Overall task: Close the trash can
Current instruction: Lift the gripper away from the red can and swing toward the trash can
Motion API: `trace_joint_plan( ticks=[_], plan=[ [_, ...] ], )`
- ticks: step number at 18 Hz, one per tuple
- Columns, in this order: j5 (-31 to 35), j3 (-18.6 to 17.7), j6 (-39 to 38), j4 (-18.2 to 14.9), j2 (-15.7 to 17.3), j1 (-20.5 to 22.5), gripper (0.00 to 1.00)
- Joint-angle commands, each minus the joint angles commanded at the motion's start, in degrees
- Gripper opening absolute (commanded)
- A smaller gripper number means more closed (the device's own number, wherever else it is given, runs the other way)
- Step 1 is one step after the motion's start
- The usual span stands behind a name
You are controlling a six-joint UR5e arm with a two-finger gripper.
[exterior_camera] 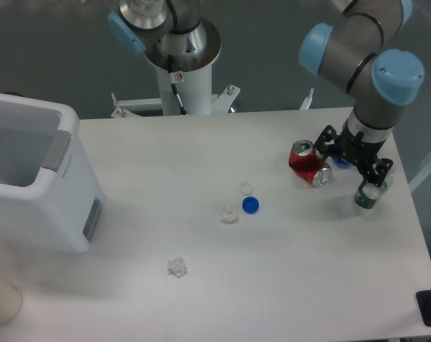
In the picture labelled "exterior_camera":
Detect blue bottle cap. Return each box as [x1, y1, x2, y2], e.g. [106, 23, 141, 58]
[242, 196, 259, 214]

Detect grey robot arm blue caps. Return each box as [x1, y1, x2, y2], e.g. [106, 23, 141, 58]
[107, 1, 425, 188]

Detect white trash can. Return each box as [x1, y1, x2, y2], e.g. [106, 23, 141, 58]
[0, 93, 105, 253]

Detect crushed red soda can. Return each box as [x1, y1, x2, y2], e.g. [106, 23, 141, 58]
[289, 140, 332, 187]

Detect clear bottle green label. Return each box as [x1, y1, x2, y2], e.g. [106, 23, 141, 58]
[353, 165, 395, 209]

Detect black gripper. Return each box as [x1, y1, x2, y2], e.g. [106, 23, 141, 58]
[313, 120, 394, 190]

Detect blue plastic bottle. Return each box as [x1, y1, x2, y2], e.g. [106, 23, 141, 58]
[332, 157, 352, 170]

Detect white bottle cap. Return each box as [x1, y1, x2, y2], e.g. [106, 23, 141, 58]
[239, 182, 254, 196]

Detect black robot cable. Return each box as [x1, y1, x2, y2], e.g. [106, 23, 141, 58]
[166, 53, 189, 116]

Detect small crumpled paper wad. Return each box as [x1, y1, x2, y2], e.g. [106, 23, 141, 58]
[219, 203, 239, 224]

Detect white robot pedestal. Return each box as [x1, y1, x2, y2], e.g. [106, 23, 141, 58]
[108, 12, 241, 118]

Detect crumpled white paper ball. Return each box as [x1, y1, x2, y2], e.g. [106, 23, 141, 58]
[167, 257, 188, 279]

